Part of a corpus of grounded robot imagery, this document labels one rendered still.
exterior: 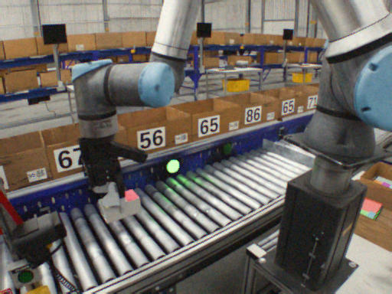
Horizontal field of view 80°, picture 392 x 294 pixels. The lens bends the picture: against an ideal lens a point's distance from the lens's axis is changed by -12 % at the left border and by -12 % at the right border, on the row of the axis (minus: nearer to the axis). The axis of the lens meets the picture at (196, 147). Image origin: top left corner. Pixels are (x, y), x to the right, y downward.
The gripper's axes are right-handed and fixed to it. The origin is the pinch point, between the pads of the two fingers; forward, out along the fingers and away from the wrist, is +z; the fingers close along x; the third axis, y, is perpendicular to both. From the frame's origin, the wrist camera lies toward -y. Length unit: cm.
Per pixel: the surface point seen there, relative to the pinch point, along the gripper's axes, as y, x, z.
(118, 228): -4.8, -27.7, 30.0
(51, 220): 17.9, 4.6, -3.9
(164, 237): -18.0, -12.5, 30.1
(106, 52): -149, -510, -27
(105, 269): 7.0, -9.0, 30.0
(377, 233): -79, 41, 25
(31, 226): 22.6, 4.1, -4.0
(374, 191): -107, 29, 23
